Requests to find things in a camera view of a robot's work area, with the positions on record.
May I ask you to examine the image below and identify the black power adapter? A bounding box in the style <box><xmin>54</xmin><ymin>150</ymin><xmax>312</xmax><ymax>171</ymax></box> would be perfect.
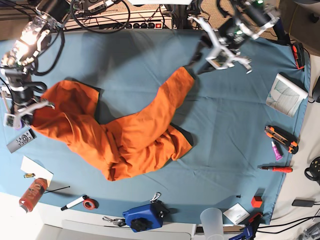
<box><xmin>291</xmin><ymin>199</ymin><xmax>316</xmax><ymax>208</ymax></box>

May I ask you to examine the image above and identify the red tape roll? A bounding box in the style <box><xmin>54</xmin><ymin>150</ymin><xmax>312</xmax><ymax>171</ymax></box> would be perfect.
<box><xmin>83</xmin><ymin>198</ymin><xmax>99</xmax><ymax>210</ymax></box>

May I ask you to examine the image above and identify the blue clamp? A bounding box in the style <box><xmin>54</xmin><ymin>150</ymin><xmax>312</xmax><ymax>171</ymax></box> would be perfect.
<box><xmin>229</xmin><ymin>212</ymin><xmax>263</xmax><ymax>240</ymax></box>

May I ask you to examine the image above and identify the small white card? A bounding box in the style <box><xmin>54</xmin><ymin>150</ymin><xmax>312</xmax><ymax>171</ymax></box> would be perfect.
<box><xmin>223</xmin><ymin>203</ymin><xmax>250</xmax><ymax>225</ymax></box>

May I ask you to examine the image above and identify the blue plastic device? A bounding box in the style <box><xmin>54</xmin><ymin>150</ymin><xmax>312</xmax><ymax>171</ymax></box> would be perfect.
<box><xmin>122</xmin><ymin>200</ymin><xmax>170</xmax><ymax>233</ymax></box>

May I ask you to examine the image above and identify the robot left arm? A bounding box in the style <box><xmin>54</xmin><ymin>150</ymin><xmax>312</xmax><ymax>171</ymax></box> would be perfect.
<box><xmin>188</xmin><ymin>0</ymin><xmax>280</xmax><ymax>75</ymax></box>

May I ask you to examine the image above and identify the purple tape roll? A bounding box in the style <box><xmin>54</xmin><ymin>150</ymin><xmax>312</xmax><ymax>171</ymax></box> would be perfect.
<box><xmin>13</xmin><ymin>122</ymin><xmax>25</xmax><ymax>131</ymax></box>

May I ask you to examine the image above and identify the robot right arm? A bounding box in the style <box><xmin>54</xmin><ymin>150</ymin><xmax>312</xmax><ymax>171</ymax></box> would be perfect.
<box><xmin>0</xmin><ymin>0</ymin><xmax>70</xmax><ymax>130</ymax></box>

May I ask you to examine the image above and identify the red cube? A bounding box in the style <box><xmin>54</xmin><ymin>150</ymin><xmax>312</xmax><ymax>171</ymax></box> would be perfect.
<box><xmin>251</xmin><ymin>195</ymin><xmax>263</xmax><ymax>208</ymax></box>

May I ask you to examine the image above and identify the orange t-shirt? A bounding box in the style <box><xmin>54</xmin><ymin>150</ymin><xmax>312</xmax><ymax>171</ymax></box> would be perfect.
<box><xmin>31</xmin><ymin>66</ymin><xmax>195</xmax><ymax>181</ymax></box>

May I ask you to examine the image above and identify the red black clamp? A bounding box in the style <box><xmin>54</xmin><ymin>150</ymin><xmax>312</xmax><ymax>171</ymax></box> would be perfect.
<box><xmin>292</xmin><ymin>41</ymin><xmax>305</xmax><ymax>70</ymax></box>

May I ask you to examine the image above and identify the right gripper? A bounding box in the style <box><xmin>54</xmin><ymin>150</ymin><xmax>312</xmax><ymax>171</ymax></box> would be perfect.
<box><xmin>3</xmin><ymin>69</ymin><xmax>55</xmax><ymax>128</ymax></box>

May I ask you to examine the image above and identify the red drink can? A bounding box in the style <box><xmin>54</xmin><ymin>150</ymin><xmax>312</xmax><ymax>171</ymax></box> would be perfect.
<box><xmin>19</xmin><ymin>178</ymin><xmax>48</xmax><ymax>213</ymax></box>

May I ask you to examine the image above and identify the purple glue tube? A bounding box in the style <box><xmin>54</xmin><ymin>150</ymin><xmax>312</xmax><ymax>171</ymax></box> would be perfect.
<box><xmin>271</xmin><ymin>140</ymin><xmax>283</xmax><ymax>161</ymax></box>

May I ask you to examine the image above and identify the white marker pen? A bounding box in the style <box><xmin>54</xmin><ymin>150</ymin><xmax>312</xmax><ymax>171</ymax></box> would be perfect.
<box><xmin>60</xmin><ymin>195</ymin><xmax>88</xmax><ymax>211</ymax></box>

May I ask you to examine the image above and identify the translucent plastic cup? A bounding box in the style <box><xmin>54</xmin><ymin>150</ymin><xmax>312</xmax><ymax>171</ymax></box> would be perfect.
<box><xmin>200</xmin><ymin>207</ymin><xmax>224</xmax><ymax>240</ymax></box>

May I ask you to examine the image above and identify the grey remote control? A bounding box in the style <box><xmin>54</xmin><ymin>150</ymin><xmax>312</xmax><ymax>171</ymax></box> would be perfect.
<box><xmin>6</xmin><ymin>129</ymin><xmax>36</xmax><ymax>153</ymax></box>

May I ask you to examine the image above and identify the orange black utility knife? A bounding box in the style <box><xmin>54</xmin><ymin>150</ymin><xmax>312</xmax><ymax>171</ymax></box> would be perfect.
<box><xmin>264</xmin><ymin>125</ymin><xmax>299</xmax><ymax>155</ymax></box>

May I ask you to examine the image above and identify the white paper sheet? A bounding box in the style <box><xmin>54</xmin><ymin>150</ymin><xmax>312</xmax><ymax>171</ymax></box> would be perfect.
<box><xmin>20</xmin><ymin>155</ymin><xmax>54</xmax><ymax>187</ymax></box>

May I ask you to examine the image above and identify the small gold battery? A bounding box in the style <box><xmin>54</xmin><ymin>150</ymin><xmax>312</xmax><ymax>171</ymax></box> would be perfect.
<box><xmin>23</xmin><ymin>173</ymin><xmax>35</xmax><ymax>178</ymax></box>

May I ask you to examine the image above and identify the silver key clip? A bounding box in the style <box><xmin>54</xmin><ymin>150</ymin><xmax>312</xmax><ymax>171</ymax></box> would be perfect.
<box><xmin>102</xmin><ymin>216</ymin><xmax>127</xmax><ymax>227</ymax></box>

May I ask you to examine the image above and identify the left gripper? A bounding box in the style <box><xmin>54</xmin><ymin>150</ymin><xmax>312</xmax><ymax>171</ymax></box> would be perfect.
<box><xmin>187</xmin><ymin>16</ymin><xmax>252</xmax><ymax>75</ymax></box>

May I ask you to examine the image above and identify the silver carabiner clip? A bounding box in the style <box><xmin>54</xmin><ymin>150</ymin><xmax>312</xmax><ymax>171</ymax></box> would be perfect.
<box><xmin>150</xmin><ymin>192</ymin><xmax>161</xmax><ymax>203</ymax></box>

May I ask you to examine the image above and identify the white notebook with leaf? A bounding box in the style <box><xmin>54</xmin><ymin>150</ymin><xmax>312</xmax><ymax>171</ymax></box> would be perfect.
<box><xmin>265</xmin><ymin>73</ymin><xmax>309</xmax><ymax>118</ymax></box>

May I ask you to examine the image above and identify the white power strip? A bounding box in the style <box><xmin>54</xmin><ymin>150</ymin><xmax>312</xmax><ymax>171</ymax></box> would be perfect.
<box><xmin>79</xmin><ymin>17</ymin><xmax>171</xmax><ymax>30</ymax></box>

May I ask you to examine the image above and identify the black computer mouse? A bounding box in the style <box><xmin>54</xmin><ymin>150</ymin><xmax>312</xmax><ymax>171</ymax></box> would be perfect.
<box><xmin>312</xmin><ymin>76</ymin><xmax>320</xmax><ymax>103</ymax></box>

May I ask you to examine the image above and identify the red screwdriver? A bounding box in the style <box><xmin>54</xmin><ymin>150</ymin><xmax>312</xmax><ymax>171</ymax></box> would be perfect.
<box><xmin>257</xmin><ymin>166</ymin><xmax>293</xmax><ymax>173</ymax></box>

